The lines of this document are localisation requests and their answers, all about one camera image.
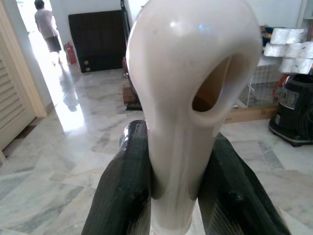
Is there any red fire extinguisher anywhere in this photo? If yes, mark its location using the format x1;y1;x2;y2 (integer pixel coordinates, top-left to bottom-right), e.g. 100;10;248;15
64;41;78;65

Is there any dark brown board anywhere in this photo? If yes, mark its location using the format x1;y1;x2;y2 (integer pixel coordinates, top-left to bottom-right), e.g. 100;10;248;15
68;9;127;73

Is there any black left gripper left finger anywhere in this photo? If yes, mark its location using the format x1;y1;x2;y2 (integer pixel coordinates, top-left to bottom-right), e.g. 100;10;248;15
81;120;153;235

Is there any black canister vacuum cleaner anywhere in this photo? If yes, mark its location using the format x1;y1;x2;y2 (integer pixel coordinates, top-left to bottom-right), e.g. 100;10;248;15
268;73;313;147

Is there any person in grey shirt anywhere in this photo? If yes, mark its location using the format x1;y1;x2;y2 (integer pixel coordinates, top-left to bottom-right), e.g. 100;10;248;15
34;0;62;66

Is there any small wooden box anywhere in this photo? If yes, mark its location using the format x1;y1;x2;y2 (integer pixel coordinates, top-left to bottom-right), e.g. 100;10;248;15
122;87;137;103

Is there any white toilet paper pack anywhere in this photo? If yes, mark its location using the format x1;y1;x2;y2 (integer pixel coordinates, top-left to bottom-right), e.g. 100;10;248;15
263;43;288;57
285;41;313;59
271;27;308;45
281;57;313;74

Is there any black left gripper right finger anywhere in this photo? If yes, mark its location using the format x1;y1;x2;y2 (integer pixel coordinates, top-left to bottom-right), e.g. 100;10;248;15
197;132;293;235

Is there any beige louvered door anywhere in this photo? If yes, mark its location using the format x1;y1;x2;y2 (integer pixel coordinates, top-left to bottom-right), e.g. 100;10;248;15
0;0;47;157

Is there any beige broom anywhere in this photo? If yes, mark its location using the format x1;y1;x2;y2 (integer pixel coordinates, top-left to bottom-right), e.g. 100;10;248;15
126;0;261;235

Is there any white wire rack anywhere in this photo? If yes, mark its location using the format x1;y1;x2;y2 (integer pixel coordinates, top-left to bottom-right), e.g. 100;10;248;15
238;57;286;108

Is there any wooden plank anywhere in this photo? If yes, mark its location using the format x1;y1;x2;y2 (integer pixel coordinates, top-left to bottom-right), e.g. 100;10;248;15
224;105;279;124

